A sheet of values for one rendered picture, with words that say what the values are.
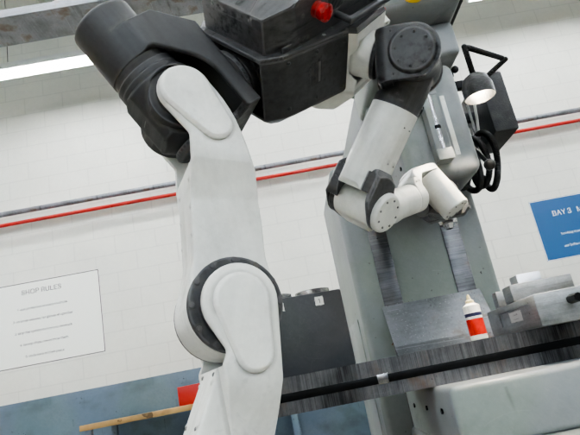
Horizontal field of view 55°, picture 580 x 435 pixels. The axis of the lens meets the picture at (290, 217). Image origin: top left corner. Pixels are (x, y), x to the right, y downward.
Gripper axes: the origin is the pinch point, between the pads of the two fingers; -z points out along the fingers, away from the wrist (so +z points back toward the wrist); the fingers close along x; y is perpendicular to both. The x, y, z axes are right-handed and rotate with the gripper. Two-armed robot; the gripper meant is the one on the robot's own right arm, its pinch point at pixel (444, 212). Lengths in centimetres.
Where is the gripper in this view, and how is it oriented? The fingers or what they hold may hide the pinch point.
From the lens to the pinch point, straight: 151.6
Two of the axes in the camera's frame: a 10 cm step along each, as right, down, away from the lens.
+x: -9.3, 2.6, 2.7
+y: 1.8, 9.4, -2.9
